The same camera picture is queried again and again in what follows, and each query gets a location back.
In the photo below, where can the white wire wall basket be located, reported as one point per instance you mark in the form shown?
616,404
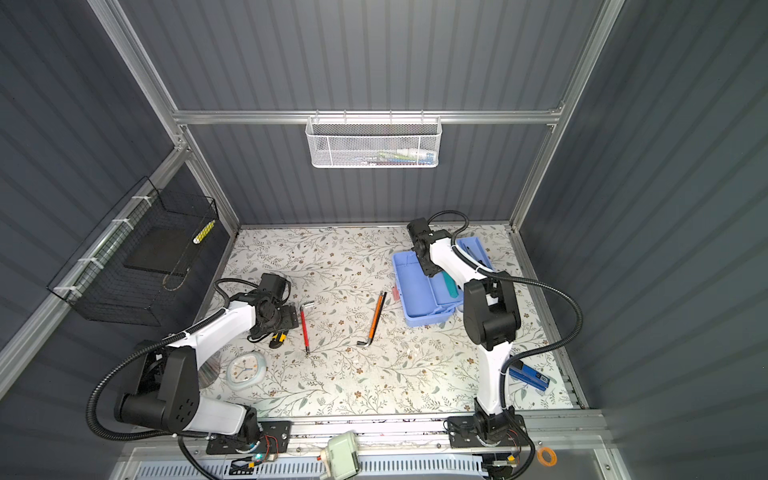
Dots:
374,145

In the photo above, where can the cup of pencils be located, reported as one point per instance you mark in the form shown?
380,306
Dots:
209,372

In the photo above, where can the blue stapler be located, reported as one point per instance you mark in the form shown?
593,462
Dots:
528,375

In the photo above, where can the black hex key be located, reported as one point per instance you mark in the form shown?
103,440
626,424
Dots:
367,339

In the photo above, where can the orange pencil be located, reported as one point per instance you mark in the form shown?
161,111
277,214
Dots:
377,318

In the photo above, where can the green white device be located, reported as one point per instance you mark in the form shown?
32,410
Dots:
340,457

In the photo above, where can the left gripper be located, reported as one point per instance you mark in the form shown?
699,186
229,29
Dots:
290,319

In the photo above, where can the yellow black utility knife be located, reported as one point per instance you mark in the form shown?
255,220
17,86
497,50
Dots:
278,339

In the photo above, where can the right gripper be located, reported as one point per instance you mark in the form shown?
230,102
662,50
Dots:
429,271

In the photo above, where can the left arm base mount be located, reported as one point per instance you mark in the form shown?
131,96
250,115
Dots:
270,437

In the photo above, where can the black wire side basket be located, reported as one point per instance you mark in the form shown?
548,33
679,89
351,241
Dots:
144,270

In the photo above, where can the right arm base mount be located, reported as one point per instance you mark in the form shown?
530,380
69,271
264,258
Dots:
473,432

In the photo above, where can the white blue tool box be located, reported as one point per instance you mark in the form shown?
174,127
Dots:
425,300

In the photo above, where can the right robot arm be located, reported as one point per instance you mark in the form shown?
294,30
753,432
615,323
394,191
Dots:
491,317

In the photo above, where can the red hex key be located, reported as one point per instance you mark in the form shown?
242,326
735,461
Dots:
304,324

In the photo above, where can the teal utility knife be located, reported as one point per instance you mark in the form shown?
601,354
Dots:
451,285

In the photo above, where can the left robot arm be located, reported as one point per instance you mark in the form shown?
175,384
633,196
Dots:
159,391

